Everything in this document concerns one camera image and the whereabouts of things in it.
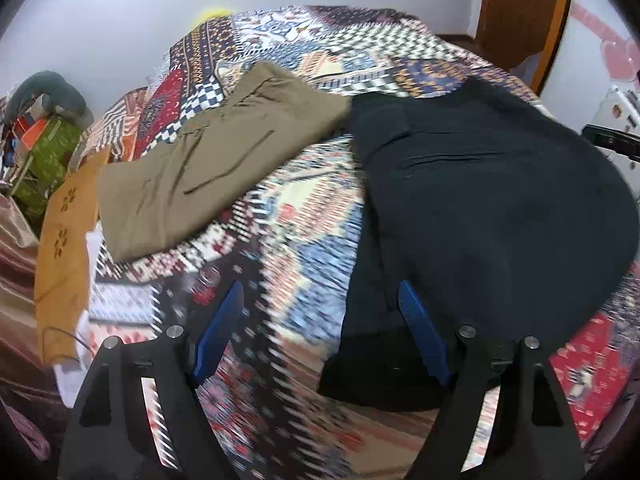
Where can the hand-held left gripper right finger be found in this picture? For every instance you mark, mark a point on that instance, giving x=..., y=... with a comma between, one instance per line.
x=422, y=330

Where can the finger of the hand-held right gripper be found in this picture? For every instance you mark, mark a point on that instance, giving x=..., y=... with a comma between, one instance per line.
x=615, y=142

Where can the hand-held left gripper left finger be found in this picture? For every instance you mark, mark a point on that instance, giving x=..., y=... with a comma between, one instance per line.
x=220, y=330

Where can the black pants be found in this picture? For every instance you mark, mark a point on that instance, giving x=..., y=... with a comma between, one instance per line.
x=475, y=210

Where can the khaki pants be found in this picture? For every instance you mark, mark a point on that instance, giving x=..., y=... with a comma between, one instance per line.
x=200, y=175

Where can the white appliance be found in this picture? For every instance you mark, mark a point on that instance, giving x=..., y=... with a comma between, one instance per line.
x=620, y=110

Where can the patchwork printed bedspread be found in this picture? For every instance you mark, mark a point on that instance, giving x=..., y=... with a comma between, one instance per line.
x=310, y=240

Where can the wooden door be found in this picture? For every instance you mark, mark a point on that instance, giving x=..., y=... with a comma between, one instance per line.
x=520, y=10

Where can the orange cloth with paw prints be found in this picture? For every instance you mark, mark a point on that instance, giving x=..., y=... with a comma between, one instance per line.
x=62, y=260

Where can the striped maroon curtain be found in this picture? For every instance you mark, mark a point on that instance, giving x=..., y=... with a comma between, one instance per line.
x=15, y=285

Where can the striped pillow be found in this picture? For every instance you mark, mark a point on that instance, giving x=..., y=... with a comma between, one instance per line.
x=117, y=120

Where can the orange box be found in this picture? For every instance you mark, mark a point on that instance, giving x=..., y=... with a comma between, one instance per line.
x=30, y=130

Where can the grey pillow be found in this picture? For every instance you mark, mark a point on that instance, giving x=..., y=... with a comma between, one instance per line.
x=50, y=87

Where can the yellow round object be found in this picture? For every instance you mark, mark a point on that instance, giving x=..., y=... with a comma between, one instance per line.
x=212, y=12

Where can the pink wall decoration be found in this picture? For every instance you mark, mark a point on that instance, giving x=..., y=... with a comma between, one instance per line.
x=615, y=55

